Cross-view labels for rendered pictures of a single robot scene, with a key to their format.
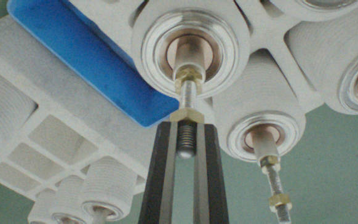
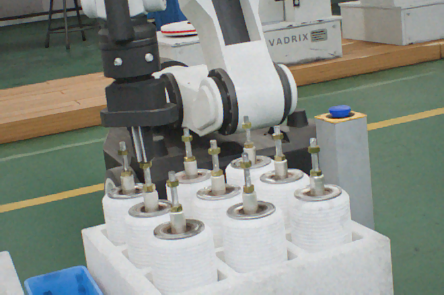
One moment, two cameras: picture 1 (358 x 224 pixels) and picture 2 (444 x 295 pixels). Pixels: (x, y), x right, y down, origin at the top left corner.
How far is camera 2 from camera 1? 1.30 m
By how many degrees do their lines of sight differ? 115
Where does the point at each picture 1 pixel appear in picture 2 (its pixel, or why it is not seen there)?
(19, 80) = (8, 266)
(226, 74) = (166, 210)
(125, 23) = (119, 250)
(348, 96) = (233, 213)
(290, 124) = (197, 222)
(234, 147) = (157, 231)
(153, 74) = (131, 211)
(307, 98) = (236, 276)
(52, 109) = (8, 280)
